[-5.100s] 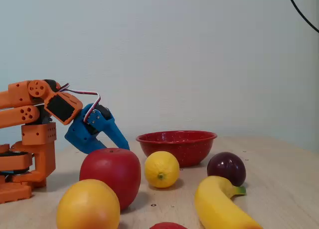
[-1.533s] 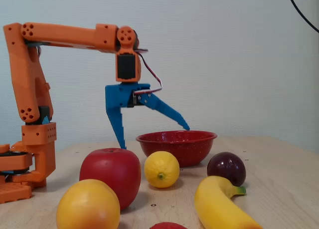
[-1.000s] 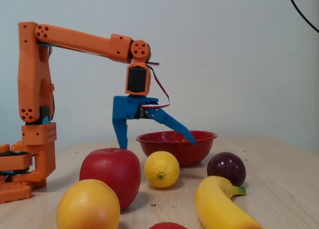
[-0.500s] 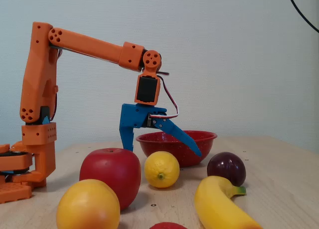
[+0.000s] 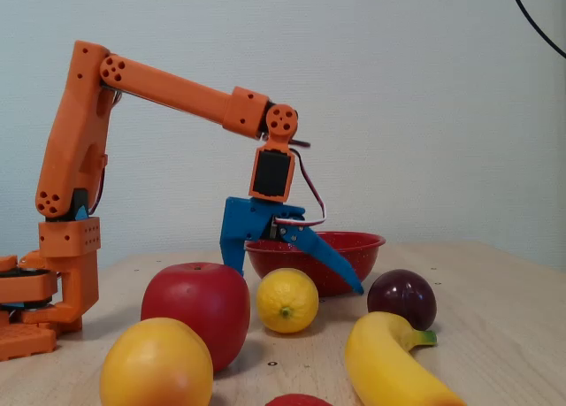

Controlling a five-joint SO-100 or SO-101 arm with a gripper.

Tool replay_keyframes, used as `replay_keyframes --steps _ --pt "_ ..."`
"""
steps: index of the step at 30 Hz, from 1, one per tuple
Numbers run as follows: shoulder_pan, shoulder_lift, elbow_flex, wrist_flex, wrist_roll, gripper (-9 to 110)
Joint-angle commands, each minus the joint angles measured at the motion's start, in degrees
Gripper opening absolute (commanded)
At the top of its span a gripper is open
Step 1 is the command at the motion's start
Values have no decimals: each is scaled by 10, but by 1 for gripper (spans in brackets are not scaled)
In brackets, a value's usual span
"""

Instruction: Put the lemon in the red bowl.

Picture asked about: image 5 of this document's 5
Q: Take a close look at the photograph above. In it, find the red white servo cable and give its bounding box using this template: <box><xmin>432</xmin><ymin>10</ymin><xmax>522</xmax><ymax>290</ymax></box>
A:
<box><xmin>272</xmin><ymin>138</ymin><xmax>329</xmax><ymax>227</ymax></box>

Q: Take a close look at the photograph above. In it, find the red speckled bowl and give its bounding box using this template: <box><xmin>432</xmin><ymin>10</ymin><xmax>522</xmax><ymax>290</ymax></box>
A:
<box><xmin>244</xmin><ymin>231</ymin><xmax>386</xmax><ymax>298</ymax></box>

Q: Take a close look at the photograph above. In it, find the yellow lemon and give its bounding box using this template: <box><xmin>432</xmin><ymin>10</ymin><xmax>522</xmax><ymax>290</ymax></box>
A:
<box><xmin>256</xmin><ymin>267</ymin><xmax>320</xmax><ymax>335</ymax></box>

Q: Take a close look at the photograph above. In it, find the red servo wire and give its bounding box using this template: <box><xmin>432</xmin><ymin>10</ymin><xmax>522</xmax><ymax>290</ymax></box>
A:
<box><xmin>87</xmin><ymin>151</ymin><xmax>110</xmax><ymax>216</ymax></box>

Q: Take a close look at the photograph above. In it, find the dark purple plum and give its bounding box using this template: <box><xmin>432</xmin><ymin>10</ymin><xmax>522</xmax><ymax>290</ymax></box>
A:
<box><xmin>366</xmin><ymin>269</ymin><xmax>439</xmax><ymax>333</ymax></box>

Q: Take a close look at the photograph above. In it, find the orange robot base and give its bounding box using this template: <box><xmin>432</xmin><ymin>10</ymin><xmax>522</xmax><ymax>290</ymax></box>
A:
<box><xmin>0</xmin><ymin>254</ymin><xmax>59</xmax><ymax>363</ymax></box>

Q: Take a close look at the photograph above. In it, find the yellow banana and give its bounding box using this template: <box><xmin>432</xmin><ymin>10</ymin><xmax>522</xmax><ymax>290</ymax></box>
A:
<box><xmin>344</xmin><ymin>310</ymin><xmax>468</xmax><ymax>406</ymax></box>

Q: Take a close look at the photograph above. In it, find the orange yellow peach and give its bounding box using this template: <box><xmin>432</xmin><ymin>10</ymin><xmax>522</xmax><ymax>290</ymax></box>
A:
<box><xmin>99</xmin><ymin>317</ymin><xmax>215</xmax><ymax>406</ymax></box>

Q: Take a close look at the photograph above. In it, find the red strawberry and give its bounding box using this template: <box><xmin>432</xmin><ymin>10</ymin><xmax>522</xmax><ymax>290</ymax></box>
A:
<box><xmin>264</xmin><ymin>393</ymin><xmax>333</xmax><ymax>406</ymax></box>

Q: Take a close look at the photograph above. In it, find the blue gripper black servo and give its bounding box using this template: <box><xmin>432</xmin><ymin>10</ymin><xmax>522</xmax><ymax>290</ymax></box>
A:
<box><xmin>219</xmin><ymin>196</ymin><xmax>365</xmax><ymax>296</ymax></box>

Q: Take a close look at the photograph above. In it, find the red apple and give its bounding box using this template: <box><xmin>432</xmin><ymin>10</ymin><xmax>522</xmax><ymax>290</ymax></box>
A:
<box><xmin>141</xmin><ymin>262</ymin><xmax>252</xmax><ymax>373</ymax></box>

